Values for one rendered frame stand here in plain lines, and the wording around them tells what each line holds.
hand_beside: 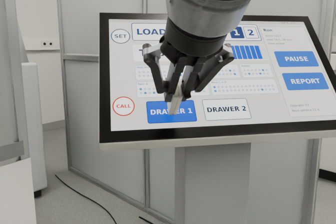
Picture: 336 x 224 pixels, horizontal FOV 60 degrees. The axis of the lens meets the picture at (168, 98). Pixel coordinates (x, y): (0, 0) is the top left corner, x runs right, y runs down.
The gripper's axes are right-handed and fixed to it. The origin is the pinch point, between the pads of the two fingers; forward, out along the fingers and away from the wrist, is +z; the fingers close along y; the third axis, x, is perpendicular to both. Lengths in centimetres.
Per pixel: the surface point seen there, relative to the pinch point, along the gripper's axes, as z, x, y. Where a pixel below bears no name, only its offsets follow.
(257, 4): 41, -69, -52
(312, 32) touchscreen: 4.8, -19.8, -37.6
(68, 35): 145, -143, 47
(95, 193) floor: 191, -25, 28
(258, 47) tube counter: 4.8, -15.3, -22.3
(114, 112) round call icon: 4.9, -0.2, 10.5
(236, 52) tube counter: 4.8, -13.9, -16.5
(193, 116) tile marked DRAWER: 4.8, 1.4, -4.3
